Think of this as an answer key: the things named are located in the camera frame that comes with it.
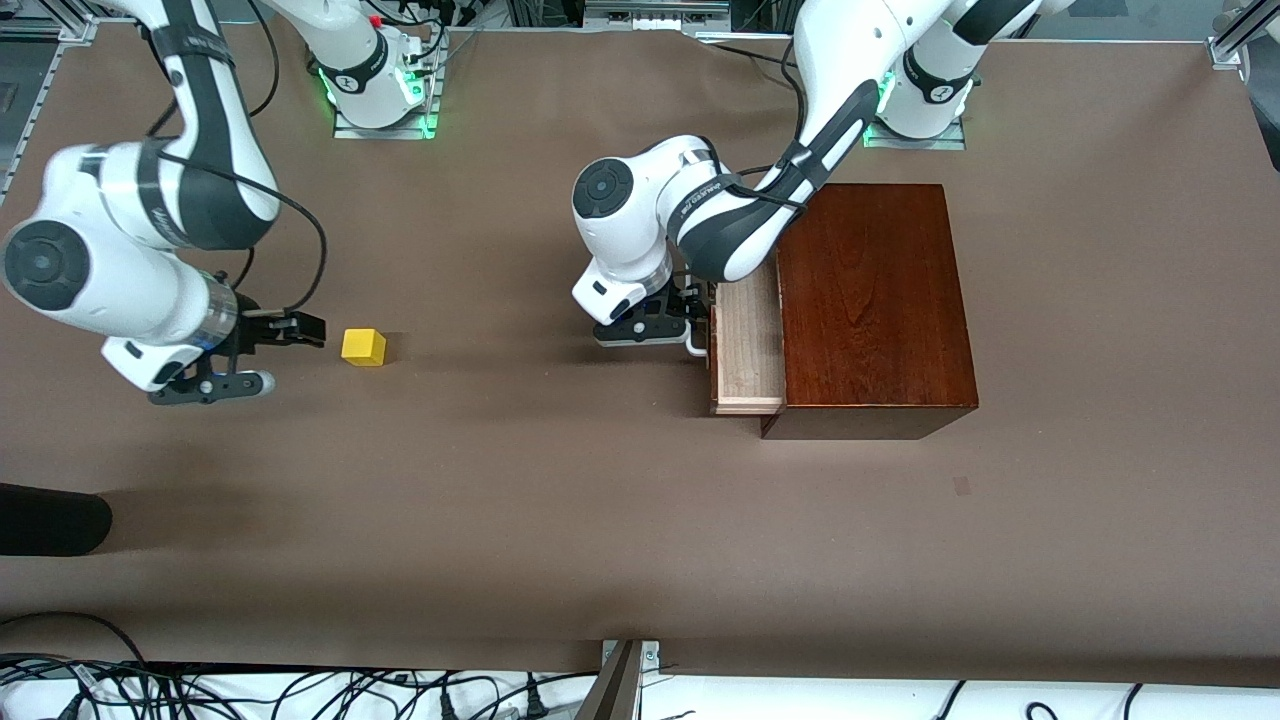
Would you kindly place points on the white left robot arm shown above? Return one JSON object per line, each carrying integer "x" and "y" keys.
{"x": 620, "y": 230}

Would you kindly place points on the dark brown wooden box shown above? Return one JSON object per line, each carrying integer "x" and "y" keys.
{"x": 870, "y": 300}

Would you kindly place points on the aluminium frame corner post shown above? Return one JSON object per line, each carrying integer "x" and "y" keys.
{"x": 1235, "y": 35}

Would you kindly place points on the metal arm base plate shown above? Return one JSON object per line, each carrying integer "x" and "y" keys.
{"x": 425, "y": 120}
{"x": 915, "y": 142}

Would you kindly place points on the brown table cover sheet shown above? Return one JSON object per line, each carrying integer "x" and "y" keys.
{"x": 600, "y": 500}

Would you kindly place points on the black cylindrical object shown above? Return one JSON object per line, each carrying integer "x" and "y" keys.
{"x": 50, "y": 520}

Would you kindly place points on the metal table edge bracket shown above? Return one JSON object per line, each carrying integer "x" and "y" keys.
{"x": 622, "y": 680}

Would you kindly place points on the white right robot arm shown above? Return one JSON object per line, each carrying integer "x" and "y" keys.
{"x": 100, "y": 270}

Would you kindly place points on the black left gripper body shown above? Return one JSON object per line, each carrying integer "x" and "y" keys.
{"x": 684, "y": 299}

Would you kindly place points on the yellow cube block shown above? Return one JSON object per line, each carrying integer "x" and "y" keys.
{"x": 363, "y": 347}

